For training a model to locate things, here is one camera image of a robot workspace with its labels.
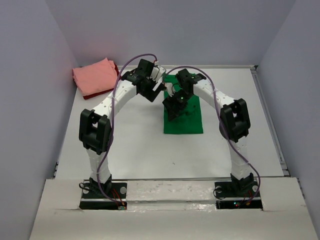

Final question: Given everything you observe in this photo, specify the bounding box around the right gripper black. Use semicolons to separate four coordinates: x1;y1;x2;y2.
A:
162;89;193;122

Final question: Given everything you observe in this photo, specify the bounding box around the green t shirt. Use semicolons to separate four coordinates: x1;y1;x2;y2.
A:
163;74;204;135

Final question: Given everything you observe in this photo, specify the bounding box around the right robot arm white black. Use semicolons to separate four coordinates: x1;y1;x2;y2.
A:
163;66;261;200

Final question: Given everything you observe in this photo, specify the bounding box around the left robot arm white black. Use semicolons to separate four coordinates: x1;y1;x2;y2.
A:
79;59;166;198

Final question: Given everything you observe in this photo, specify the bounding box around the pink folded t shirt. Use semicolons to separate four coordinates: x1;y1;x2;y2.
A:
72;58;119;100

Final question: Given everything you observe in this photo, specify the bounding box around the dark red folded t shirt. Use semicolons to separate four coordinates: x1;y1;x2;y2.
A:
83;63;122;100

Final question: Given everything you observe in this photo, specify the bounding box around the white cardboard front cover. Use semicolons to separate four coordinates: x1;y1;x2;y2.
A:
30;177;318;240

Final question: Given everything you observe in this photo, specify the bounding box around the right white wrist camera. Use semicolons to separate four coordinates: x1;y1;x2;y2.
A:
164;82;176;98

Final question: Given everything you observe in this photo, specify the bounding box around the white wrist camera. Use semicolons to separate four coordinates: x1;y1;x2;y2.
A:
164;82;176;98
150;61;167;82

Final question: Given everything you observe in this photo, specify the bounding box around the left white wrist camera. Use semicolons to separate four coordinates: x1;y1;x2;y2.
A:
150;61;167;82

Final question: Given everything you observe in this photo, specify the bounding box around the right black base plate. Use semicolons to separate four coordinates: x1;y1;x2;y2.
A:
212;181;263;210

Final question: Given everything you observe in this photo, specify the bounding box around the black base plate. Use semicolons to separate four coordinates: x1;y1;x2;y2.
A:
78;181;128;210
212;181;263;210

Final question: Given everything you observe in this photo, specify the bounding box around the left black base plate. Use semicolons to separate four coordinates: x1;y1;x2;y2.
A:
78;181;128;210

